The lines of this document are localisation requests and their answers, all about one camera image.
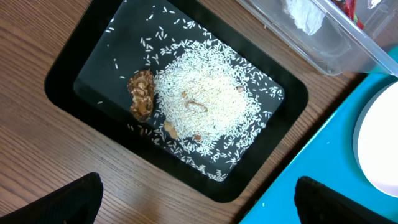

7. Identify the black plastic tray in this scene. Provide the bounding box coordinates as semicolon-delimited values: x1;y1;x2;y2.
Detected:
45;0;308;202

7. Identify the white round plate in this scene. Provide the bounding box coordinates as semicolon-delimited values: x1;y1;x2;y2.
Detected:
353;82;397;197

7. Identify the white tissue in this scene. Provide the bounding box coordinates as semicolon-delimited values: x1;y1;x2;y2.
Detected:
282;0;325;35
368;0;381;9

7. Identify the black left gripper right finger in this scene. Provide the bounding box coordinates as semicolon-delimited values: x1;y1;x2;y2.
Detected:
294;176;395;224

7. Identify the white rice pile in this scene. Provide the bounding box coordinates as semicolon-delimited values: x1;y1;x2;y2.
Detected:
96;4;285;183

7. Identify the brown food scrap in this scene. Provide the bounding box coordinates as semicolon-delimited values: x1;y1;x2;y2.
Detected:
127;70;155;123

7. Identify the red snack wrapper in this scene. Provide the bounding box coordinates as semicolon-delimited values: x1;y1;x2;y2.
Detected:
331;0;364;30

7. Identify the clear plastic bin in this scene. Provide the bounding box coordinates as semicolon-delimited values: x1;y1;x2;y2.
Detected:
238;0;397;75

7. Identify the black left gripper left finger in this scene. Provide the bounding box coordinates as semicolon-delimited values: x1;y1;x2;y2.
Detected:
1;172;103;224

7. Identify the teal serving tray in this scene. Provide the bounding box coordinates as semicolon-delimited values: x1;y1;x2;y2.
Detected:
241;73;397;223

